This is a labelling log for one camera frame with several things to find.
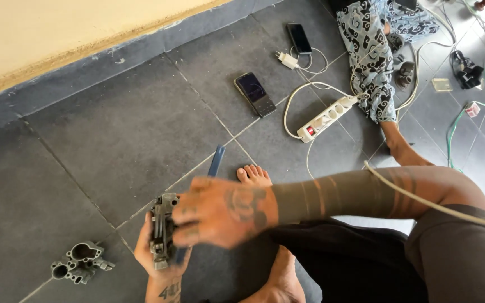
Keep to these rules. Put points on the grey metal carburetor part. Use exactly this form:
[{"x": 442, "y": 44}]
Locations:
[{"x": 162, "y": 233}]

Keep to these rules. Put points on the clear small plastic box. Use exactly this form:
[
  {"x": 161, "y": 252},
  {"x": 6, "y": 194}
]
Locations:
[{"x": 441, "y": 85}]

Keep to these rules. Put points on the white power strip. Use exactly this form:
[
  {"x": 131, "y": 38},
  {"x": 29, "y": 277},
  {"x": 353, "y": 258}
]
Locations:
[{"x": 326, "y": 119}]

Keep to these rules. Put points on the white charger adapter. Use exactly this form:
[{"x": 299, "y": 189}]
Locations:
[{"x": 287, "y": 60}]

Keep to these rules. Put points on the small red white box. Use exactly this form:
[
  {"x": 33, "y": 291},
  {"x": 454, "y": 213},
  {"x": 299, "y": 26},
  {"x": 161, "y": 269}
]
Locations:
[{"x": 472, "y": 110}]

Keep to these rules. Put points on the grey carburetor body casting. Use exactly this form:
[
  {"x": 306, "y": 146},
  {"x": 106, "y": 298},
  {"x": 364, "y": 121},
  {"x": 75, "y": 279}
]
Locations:
[{"x": 80, "y": 261}]

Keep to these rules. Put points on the person's right fingers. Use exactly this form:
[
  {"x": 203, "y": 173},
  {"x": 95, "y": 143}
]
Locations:
[{"x": 190, "y": 214}]

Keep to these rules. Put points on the person's black shorts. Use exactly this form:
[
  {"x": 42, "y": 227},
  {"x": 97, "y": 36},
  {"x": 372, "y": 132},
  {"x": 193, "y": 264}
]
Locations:
[{"x": 352, "y": 261}]

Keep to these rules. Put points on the small dark metal part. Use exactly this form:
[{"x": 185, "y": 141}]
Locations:
[{"x": 395, "y": 42}]

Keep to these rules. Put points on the black phone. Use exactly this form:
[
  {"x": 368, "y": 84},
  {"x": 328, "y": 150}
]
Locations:
[{"x": 299, "y": 38}]

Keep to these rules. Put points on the person's olive shirt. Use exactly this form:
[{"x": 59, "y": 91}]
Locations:
[{"x": 465, "y": 261}]

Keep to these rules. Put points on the black clamp device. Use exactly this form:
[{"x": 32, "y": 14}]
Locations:
[{"x": 465, "y": 70}]

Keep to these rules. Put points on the person's left hand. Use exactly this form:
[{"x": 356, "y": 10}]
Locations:
[{"x": 143, "y": 252}]

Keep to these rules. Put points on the phone in grey case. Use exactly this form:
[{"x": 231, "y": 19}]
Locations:
[{"x": 254, "y": 94}]

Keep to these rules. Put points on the person's right hand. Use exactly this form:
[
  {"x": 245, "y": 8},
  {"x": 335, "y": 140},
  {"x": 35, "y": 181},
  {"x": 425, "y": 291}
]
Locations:
[{"x": 225, "y": 210}]

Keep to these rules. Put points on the round dark metal part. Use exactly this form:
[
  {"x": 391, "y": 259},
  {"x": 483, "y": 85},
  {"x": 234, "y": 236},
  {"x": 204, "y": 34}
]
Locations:
[{"x": 405, "y": 75}]

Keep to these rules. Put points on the person's bare foot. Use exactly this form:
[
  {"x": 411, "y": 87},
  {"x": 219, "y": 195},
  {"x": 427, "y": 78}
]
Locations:
[
  {"x": 254, "y": 176},
  {"x": 278, "y": 280}
]

